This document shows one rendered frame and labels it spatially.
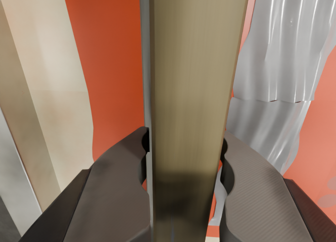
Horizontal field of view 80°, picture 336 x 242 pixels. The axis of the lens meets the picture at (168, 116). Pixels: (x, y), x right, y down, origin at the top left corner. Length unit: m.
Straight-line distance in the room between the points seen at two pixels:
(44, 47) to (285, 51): 0.19
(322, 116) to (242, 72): 0.09
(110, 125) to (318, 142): 0.20
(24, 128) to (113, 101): 0.08
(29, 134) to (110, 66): 0.10
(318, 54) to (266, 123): 0.07
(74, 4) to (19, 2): 0.04
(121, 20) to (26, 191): 0.18
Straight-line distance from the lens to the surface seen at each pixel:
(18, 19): 0.21
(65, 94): 0.21
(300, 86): 0.20
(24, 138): 0.22
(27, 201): 0.26
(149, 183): 0.19
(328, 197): 0.31
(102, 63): 0.19
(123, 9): 0.17
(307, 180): 0.28
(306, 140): 0.24
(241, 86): 0.19
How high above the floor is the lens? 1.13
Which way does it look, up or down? 62 degrees down
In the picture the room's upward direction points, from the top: 175 degrees counter-clockwise
